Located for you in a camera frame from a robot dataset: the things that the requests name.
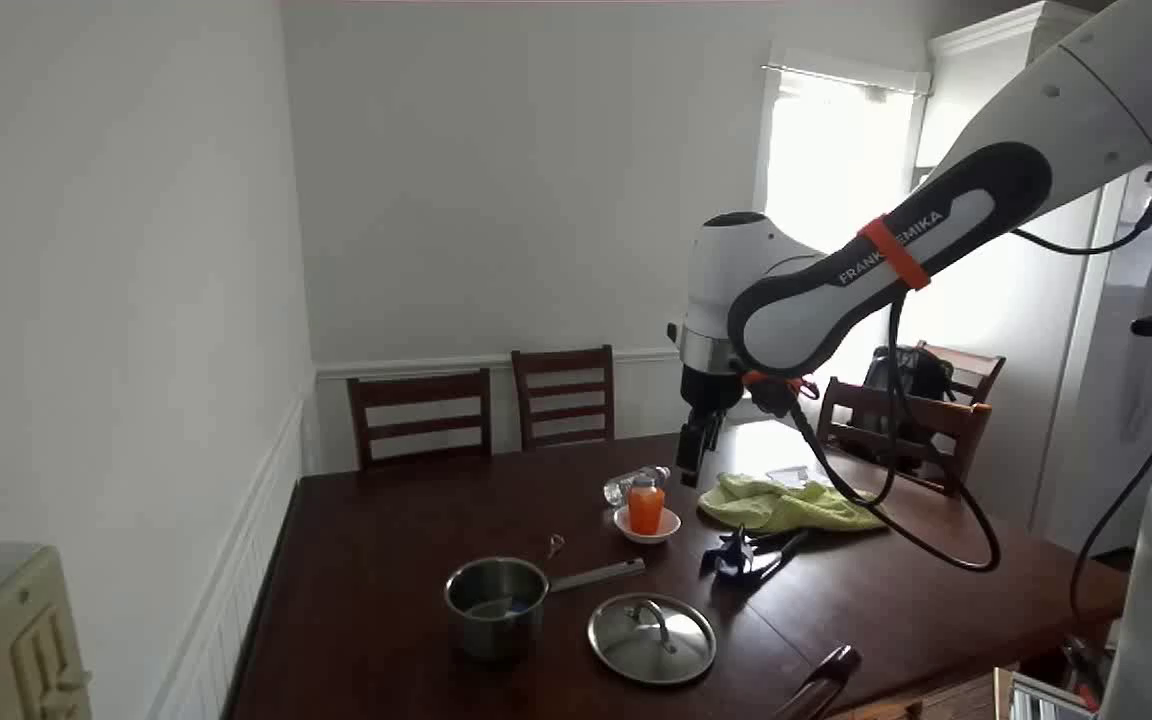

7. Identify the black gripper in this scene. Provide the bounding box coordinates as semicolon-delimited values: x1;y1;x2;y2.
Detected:
672;325;748;491

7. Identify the clear plastic wrapper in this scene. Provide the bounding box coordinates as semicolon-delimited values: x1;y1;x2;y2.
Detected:
598;464;672;506

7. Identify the orange cup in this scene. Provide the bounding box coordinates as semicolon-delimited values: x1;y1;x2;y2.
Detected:
623;478;672;539

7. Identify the yellow-green cloth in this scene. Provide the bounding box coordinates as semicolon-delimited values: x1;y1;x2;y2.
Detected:
690;470;891;539

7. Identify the blue and black tool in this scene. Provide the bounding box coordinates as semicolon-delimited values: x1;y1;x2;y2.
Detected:
694;528;810;587

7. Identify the narrow dark wooden chair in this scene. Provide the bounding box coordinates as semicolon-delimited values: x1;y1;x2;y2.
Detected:
508;341;620;450

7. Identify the glass pot lid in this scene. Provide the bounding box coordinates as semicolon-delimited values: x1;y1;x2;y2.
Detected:
583;587;725;693

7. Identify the wooden chair holding bag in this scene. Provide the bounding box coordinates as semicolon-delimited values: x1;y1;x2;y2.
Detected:
810;341;1012;501

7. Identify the black utensil on table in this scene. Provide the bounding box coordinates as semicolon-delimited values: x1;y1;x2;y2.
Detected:
772;641;866;720

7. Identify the wide dark wooden chair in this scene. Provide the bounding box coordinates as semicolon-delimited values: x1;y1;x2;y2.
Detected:
343;364;497;470

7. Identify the bright window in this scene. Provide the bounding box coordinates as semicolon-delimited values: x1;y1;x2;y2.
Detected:
748;56;932;354

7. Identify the white refrigerator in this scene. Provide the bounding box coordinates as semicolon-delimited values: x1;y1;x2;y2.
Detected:
939;145;1152;559

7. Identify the white framed box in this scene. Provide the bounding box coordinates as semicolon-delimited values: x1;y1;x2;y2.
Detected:
991;663;1102;720

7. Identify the white cabinet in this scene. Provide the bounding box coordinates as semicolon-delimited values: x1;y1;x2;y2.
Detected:
915;0;1102;171

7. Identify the steel pot with handle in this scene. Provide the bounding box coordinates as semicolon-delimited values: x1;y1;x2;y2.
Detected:
441;553;651;669

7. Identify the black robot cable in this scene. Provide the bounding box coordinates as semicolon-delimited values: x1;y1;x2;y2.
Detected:
782;285;1008;575

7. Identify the thin black camera cable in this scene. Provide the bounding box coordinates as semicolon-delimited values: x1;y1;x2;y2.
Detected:
1068;330;1152;623

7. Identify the beige wall switch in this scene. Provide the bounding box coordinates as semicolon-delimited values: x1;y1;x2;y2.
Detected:
0;536;96;720

